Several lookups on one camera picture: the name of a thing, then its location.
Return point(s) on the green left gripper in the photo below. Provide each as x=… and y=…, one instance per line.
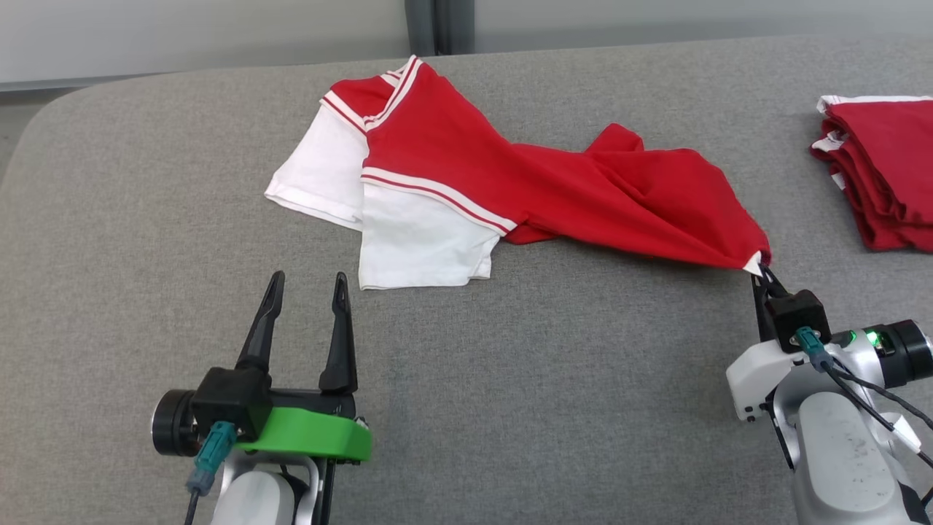
x=306, y=434

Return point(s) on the red shirt with white sleeves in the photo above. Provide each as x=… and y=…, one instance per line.
x=452, y=146

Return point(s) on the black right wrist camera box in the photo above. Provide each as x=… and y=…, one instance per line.
x=798, y=317

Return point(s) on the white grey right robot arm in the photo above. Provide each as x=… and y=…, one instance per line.
x=845, y=452

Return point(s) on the red garment with white trim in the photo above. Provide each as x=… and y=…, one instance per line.
x=882, y=168

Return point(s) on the grey vertical post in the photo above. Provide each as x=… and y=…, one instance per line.
x=455, y=25
x=421, y=25

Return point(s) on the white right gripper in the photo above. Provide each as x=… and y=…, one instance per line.
x=754, y=379

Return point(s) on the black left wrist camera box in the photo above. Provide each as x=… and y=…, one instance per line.
x=229, y=401

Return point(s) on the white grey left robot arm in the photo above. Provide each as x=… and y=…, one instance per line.
x=262, y=496

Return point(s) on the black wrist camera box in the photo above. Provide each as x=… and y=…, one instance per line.
x=229, y=401
x=798, y=317

